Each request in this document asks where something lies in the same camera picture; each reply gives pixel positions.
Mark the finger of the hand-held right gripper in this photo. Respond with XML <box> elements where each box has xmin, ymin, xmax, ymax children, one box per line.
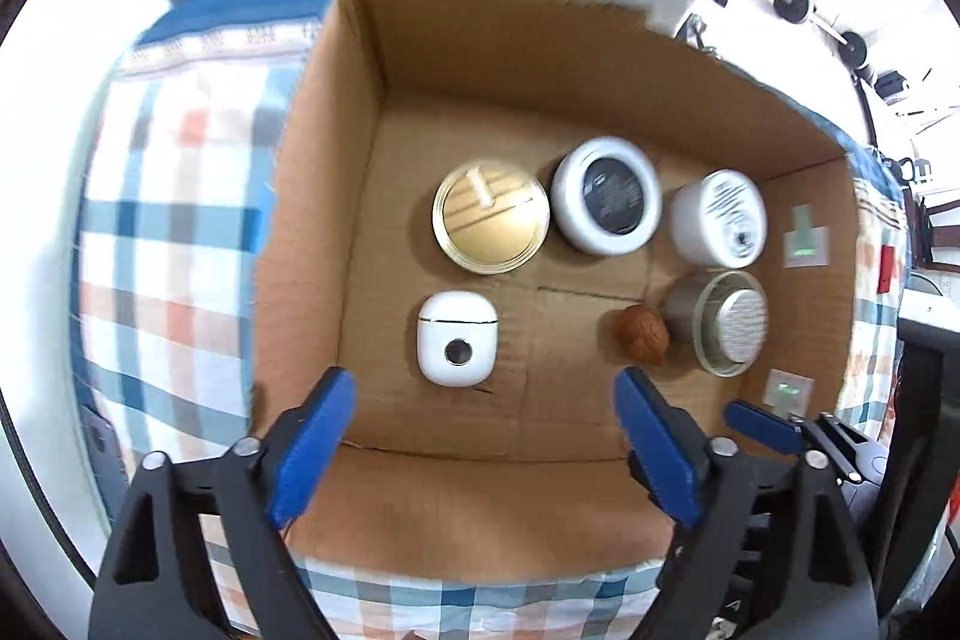
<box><xmin>874</xmin><ymin>314</ymin><xmax>960</xmax><ymax>620</ymax></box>
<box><xmin>724</xmin><ymin>400</ymin><xmax>887</xmax><ymax>487</ymax></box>

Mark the white earbud case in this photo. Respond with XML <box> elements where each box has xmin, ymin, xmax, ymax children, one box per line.
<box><xmin>416</xmin><ymin>291</ymin><xmax>498</xmax><ymax>386</ymax></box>

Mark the white jar with black lid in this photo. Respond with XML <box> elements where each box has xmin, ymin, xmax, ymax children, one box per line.
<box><xmin>551</xmin><ymin>136</ymin><xmax>663</xmax><ymax>256</ymax></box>

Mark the white jar with white label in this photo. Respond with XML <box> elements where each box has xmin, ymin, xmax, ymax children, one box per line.
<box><xmin>670</xmin><ymin>169</ymin><xmax>768</xmax><ymax>270</ymax></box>

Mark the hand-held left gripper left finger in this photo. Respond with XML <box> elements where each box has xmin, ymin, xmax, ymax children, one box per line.
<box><xmin>88</xmin><ymin>366</ymin><xmax>359</xmax><ymax>640</ymax></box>

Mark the cardboard box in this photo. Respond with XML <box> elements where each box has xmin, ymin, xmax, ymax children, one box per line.
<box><xmin>251</xmin><ymin>0</ymin><xmax>863</xmax><ymax>570</ymax></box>

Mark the brown walnut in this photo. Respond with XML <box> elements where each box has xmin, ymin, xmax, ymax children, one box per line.
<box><xmin>615</xmin><ymin>304</ymin><xmax>671</xmax><ymax>363</ymax></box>

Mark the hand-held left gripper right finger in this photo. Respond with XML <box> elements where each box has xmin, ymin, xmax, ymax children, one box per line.
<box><xmin>613</xmin><ymin>366</ymin><xmax>878</xmax><ymax>640</ymax></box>

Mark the round gold tin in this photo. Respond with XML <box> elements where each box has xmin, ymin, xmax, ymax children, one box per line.
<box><xmin>431</xmin><ymin>161</ymin><xmax>552</xmax><ymax>275</ymax></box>

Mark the silver tin with perforated lid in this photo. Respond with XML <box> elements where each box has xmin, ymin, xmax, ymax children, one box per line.
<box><xmin>664</xmin><ymin>269</ymin><xmax>771</xmax><ymax>378</ymax></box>

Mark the short barbell with black plates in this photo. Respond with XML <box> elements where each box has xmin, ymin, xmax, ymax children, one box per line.
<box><xmin>772</xmin><ymin>0</ymin><xmax>875</xmax><ymax>79</ymax></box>

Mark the dark wooden chair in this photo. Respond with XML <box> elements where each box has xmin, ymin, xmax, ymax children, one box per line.
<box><xmin>904</xmin><ymin>182</ymin><xmax>960</xmax><ymax>274</ymax></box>

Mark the checked blanket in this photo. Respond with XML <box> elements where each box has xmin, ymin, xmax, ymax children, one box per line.
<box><xmin>71</xmin><ymin>0</ymin><xmax>912</xmax><ymax>640</ymax></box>

